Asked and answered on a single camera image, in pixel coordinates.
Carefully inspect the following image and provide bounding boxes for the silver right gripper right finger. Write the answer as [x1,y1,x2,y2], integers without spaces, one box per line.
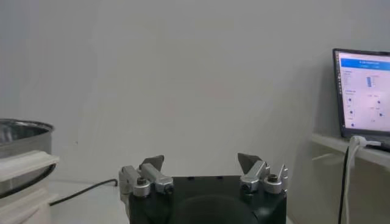
[237,152,289,195]

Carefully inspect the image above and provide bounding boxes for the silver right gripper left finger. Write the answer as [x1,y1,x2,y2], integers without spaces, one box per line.
[118,155,174,198]

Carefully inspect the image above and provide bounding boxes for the stainless steel steamer basket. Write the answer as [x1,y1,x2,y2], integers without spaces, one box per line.
[0,118,57,198]

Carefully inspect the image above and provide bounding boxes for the white laptop desk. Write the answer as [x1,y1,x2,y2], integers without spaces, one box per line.
[310,133,390,224]

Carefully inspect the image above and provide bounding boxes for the grey open laptop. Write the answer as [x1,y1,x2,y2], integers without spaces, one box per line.
[332,47,390,152]

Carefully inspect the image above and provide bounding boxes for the black cooker power cable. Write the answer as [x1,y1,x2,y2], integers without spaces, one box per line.
[49,178,119,207]

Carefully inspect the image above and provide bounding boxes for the black cable with adapter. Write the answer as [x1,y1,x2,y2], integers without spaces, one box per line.
[337,145,350,224]

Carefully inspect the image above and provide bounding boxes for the white laptop cable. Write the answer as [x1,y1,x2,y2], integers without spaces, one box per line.
[343,135,382,224]

